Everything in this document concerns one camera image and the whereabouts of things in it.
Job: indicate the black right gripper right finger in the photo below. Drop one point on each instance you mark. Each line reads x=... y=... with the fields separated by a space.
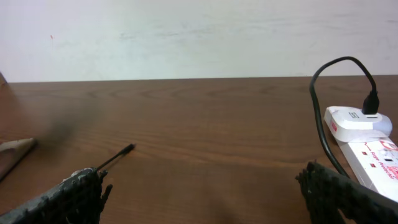
x=333 y=198

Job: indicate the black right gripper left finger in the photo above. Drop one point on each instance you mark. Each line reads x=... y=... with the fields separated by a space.
x=78 y=199

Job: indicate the white power strip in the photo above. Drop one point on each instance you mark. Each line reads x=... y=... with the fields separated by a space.
x=374 y=164

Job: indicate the white USB charger adapter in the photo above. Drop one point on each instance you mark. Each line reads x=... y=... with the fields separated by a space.
x=348 y=124

